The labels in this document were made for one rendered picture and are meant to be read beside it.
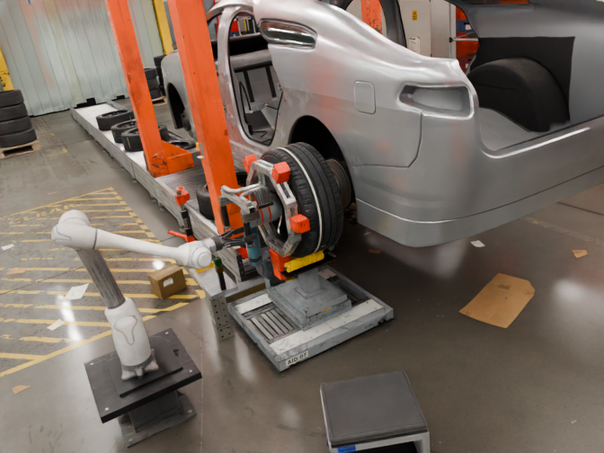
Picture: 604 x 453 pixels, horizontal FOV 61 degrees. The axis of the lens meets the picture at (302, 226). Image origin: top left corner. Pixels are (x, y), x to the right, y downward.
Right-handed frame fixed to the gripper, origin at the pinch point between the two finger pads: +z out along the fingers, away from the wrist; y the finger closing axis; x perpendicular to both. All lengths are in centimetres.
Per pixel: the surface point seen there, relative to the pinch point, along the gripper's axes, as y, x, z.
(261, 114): -247, 8, 127
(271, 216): -10.4, 0.5, 19.6
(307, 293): -12, -59, 36
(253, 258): -26.0, -29.3, 9.2
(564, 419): 130, -83, 89
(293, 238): 9.8, -7.4, 21.4
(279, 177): 4.4, 26.7, 21.6
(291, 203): 9.8, 12.7, 23.5
